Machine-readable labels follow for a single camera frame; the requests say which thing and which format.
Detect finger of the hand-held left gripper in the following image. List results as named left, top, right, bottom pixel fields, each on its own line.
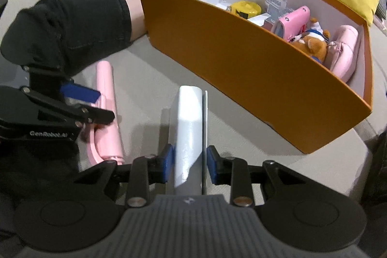
left=22, top=65, right=101, bottom=102
left=21, top=87, right=116, bottom=126

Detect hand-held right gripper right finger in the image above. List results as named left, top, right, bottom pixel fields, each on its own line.
left=206, top=146, right=306, bottom=207

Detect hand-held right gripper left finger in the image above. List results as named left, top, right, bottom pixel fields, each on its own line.
left=77, top=144, right=175, bottom=208

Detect pink selfie stick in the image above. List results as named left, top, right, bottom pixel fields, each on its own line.
left=85, top=61, right=126, bottom=165

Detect orange storage box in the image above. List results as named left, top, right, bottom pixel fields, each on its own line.
left=137, top=0, right=373, bottom=155

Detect pink case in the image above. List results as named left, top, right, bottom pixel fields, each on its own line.
left=273, top=6, right=312, bottom=41

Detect beige sofa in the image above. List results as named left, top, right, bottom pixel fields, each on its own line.
left=0, top=0, right=387, bottom=210

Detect person's leg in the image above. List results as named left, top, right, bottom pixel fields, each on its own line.
left=125, top=0, right=149, bottom=42

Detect small white box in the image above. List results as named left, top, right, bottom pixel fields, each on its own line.
left=249, top=13, right=274, bottom=29

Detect brown plush bear toy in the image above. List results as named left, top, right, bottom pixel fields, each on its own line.
left=287, top=18, right=332, bottom=66

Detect yellow tape roll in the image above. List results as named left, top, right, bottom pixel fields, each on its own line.
left=230, top=0, right=262, bottom=20

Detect pink pouch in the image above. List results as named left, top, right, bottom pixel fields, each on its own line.
left=328, top=25, right=360, bottom=84

